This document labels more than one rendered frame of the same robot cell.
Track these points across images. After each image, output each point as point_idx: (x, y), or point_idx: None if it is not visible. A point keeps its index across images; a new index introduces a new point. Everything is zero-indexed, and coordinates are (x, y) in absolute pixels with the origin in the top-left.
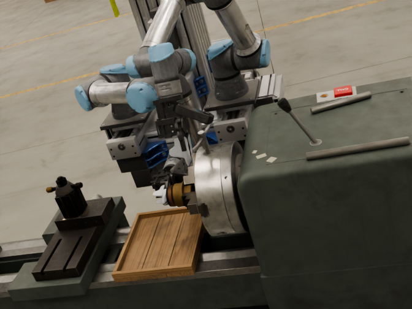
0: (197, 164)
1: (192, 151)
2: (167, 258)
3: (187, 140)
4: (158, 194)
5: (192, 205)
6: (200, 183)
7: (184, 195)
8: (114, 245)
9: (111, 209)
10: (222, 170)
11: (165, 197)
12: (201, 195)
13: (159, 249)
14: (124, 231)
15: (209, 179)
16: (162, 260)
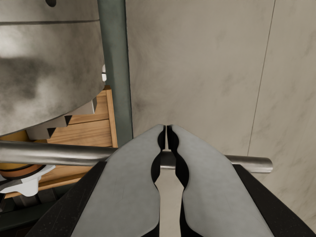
0: (5, 125)
1: (129, 143)
2: (87, 125)
3: (190, 212)
4: (35, 185)
5: (93, 103)
6: (75, 90)
7: (46, 133)
8: (54, 194)
9: (20, 232)
10: (24, 14)
11: (41, 169)
12: (95, 82)
13: (70, 140)
14: (27, 196)
15: (62, 66)
16: (90, 130)
